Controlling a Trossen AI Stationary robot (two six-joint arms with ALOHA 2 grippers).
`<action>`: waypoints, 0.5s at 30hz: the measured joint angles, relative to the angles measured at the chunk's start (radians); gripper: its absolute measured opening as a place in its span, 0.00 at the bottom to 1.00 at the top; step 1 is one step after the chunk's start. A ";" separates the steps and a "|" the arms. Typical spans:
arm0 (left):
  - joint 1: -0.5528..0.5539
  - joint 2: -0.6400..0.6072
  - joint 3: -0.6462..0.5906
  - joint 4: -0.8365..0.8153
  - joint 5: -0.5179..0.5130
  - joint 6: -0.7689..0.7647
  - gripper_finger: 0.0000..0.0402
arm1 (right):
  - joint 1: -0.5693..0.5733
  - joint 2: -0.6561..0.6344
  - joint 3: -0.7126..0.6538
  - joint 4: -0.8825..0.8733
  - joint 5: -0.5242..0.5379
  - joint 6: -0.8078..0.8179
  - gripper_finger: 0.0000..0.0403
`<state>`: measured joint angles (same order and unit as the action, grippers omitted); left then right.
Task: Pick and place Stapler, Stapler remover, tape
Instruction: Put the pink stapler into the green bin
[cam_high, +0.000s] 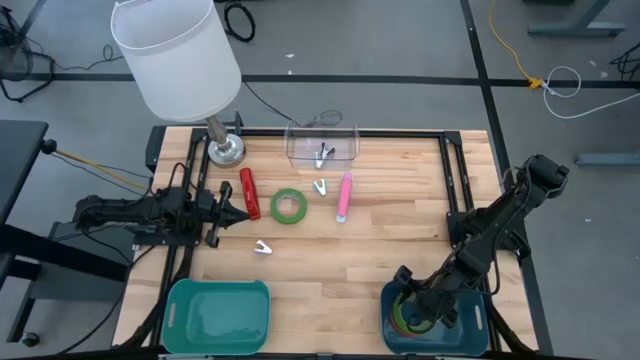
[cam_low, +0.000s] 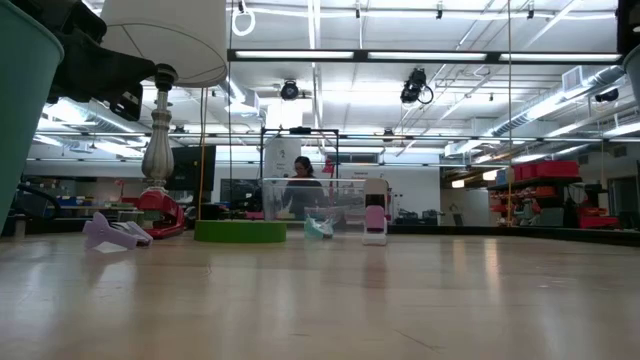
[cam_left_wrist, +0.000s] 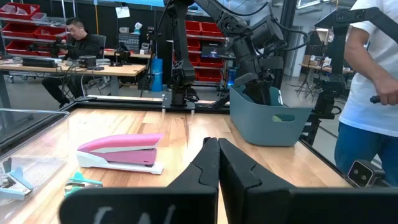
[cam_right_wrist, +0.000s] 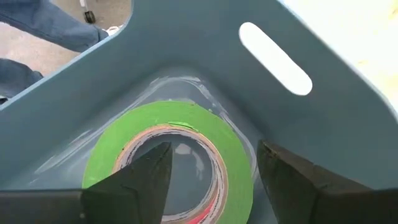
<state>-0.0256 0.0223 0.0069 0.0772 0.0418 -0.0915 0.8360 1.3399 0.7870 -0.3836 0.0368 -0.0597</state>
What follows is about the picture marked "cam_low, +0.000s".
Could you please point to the green tape roll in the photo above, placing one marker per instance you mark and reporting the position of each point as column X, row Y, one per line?
column 240, row 232

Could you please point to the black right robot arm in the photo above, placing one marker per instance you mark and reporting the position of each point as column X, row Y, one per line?
column 630, row 25

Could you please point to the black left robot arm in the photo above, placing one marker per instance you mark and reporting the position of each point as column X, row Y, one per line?
column 90, row 65

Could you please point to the red stapler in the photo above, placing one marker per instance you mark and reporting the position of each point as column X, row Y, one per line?
column 165, row 210

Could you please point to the person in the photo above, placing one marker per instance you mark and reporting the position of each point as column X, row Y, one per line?
column 302, row 167

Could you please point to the white paper sign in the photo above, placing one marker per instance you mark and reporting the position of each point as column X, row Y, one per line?
column 282, row 157

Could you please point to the clear plastic container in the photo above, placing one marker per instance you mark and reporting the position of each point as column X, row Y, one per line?
column 280, row 200

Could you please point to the pink marker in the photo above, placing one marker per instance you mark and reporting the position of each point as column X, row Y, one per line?
column 375, row 220

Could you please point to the black monitor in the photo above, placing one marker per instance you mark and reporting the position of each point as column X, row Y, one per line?
column 192, row 167

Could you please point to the overhead LED light bar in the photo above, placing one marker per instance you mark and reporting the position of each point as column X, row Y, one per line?
column 360, row 56

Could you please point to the table lamp white shade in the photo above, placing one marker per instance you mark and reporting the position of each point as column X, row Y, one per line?
column 165, row 40

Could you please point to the storage shelf unit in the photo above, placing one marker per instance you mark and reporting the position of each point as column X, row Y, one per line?
column 535, row 200

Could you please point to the red storage bin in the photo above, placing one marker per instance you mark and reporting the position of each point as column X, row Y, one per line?
column 600, row 221
column 557, row 169

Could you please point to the teal plastic bin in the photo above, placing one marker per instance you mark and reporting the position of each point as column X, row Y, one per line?
column 25, row 125

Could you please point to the black distant rig frame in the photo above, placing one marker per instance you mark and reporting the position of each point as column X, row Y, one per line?
column 300, row 131

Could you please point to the black overhead camera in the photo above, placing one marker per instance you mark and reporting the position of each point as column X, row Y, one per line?
column 414, row 86
column 289, row 90

